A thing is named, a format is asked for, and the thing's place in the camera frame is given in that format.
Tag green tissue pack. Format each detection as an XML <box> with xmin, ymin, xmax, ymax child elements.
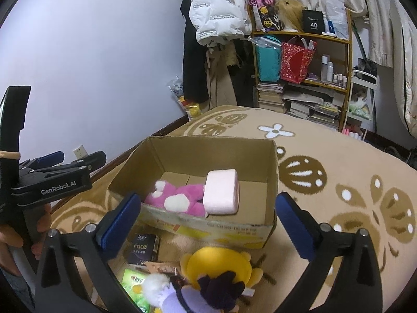
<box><xmin>121</xmin><ymin>268</ymin><xmax>151</xmax><ymax>313</ymax></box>

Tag black Face tissue pack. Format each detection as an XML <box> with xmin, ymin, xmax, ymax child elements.
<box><xmin>126</xmin><ymin>233</ymin><xmax>160</xmax><ymax>266</ymax></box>

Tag magenta plush bear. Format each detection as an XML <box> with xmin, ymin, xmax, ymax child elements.
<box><xmin>144</xmin><ymin>180</ymin><xmax>208</xmax><ymax>218</ymax></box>

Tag pink round plush pillow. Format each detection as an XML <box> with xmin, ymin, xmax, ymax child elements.
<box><xmin>203</xmin><ymin>169</ymin><xmax>240</xmax><ymax>215</ymax></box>

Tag purple haired plush doll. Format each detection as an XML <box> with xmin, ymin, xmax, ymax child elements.
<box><xmin>142</xmin><ymin>271</ymin><xmax>245</xmax><ymax>313</ymax></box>

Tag yellow plush toy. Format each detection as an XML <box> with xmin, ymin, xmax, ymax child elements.
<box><xmin>180</xmin><ymin>246</ymin><xmax>264</xmax><ymax>289</ymax></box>

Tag person's left hand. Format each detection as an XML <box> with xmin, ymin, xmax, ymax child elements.
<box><xmin>1</xmin><ymin>203</ymin><xmax>52</xmax><ymax>276</ymax></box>

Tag clear plastic bag of toys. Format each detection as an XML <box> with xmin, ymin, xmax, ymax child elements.
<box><xmin>168</xmin><ymin>75</ymin><xmax>201</xmax><ymax>121</ymax></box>

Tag black hanging coat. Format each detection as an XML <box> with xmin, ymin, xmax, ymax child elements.
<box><xmin>180</xmin><ymin>0</ymin><xmax>209</xmax><ymax>104</ymax></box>

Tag beige hanging trousers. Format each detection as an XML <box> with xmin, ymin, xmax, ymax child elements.
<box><xmin>206</xmin><ymin>43</ymin><xmax>237</xmax><ymax>110</ymax></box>

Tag open cardboard box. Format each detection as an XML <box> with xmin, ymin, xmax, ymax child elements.
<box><xmin>108</xmin><ymin>136</ymin><xmax>278</xmax><ymax>249</ymax></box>

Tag stack of books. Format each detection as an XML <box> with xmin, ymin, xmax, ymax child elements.
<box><xmin>256</xmin><ymin>82</ymin><xmax>286</xmax><ymax>113</ymax></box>

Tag white puffer jacket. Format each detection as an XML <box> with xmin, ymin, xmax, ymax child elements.
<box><xmin>189</xmin><ymin>0</ymin><xmax>252</xmax><ymax>47</ymax></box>

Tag white rolling cart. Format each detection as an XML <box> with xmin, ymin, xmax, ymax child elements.
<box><xmin>342</xmin><ymin>69</ymin><xmax>377</xmax><ymax>141</ymax></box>

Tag teal bag on shelf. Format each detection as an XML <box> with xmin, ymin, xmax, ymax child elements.
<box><xmin>254</xmin><ymin>36</ymin><xmax>281</xmax><ymax>83</ymax></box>

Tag wooden shelf unit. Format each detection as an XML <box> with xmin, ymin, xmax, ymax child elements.
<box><xmin>249</xmin><ymin>10</ymin><xmax>353</xmax><ymax>131</ymax></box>

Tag pink black patterned bag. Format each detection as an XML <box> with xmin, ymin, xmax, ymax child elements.
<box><xmin>249</xmin><ymin>0</ymin><xmax>281</xmax><ymax>33</ymax></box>

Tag red patterned bag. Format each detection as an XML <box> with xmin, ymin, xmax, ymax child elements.
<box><xmin>281</xmin><ymin>35</ymin><xmax>317</xmax><ymax>83</ymax></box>

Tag blonde wig head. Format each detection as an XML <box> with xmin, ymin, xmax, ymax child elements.
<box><xmin>274</xmin><ymin>0</ymin><xmax>306</xmax><ymax>32</ymax></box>

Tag black box marked 40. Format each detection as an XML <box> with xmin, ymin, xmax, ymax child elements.
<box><xmin>303</xmin><ymin>9</ymin><xmax>325</xmax><ymax>35</ymax></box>

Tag white duvet on chair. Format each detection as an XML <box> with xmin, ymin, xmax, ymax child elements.
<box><xmin>389</xmin><ymin>0</ymin><xmax>416</xmax><ymax>138</ymax></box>

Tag white plastic bag on shelf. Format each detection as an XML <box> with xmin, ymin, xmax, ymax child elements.
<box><xmin>325</xmin><ymin>0</ymin><xmax>349</xmax><ymax>40</ymax></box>

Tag upper white wall socket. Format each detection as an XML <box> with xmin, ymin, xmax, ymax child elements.
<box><xmin>73</xmin><ymin>145</ymin><xmax>88</xmax><ymax>159</ymax></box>

